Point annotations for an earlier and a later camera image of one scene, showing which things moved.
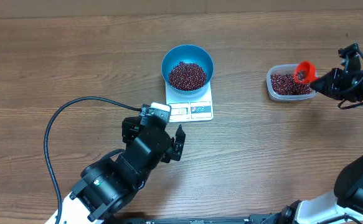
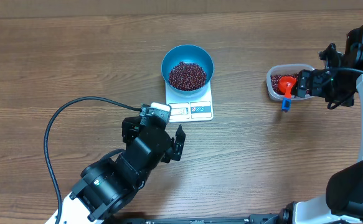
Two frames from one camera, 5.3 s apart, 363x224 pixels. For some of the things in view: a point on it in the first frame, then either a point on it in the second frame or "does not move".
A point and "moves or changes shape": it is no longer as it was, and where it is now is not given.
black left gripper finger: (177, 147) does not move
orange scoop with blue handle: (305, 73) moves or changes shape
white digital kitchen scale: (192, 107) does not move
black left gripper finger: (130, 128) does not move
